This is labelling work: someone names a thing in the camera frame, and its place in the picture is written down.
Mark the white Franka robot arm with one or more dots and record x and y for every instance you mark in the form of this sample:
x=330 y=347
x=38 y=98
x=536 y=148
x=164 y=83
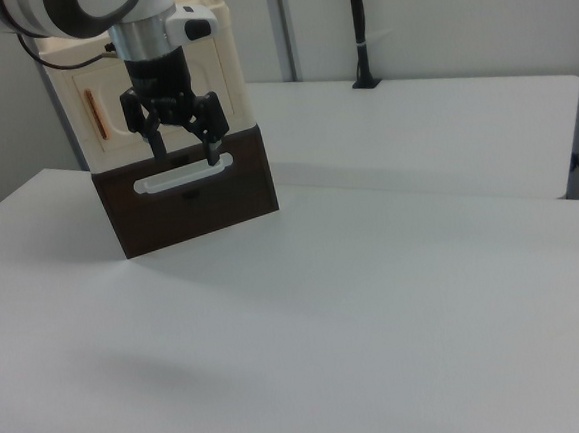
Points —
x=53 y=12

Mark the dark brown drawer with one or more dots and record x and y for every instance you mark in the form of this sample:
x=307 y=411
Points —
x=189 y=214

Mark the cream cabinet door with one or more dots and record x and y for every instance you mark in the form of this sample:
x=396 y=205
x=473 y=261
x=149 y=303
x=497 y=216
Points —
x=111 y=90

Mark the grey metal wall post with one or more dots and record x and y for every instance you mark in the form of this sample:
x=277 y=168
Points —
x=286 y=26

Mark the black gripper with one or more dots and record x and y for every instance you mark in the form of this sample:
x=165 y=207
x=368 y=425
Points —
x=161 y=83

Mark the cream plastic cabinet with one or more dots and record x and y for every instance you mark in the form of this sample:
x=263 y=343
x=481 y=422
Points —
x=68 y=118

